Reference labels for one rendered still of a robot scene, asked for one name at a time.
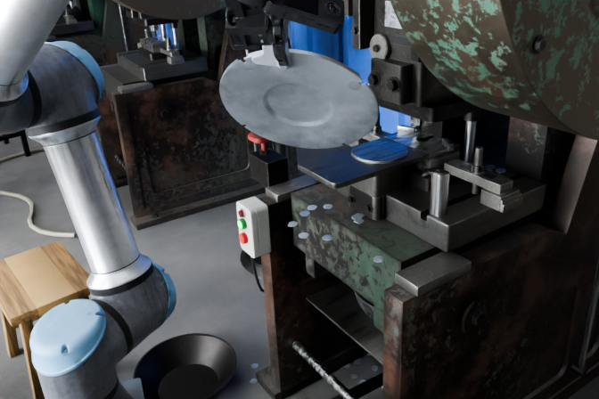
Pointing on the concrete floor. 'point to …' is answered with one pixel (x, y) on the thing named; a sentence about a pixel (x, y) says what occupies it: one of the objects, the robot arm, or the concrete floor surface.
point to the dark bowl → (186, 367)
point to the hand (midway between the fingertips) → (289, 60)
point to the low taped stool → (36, 295)
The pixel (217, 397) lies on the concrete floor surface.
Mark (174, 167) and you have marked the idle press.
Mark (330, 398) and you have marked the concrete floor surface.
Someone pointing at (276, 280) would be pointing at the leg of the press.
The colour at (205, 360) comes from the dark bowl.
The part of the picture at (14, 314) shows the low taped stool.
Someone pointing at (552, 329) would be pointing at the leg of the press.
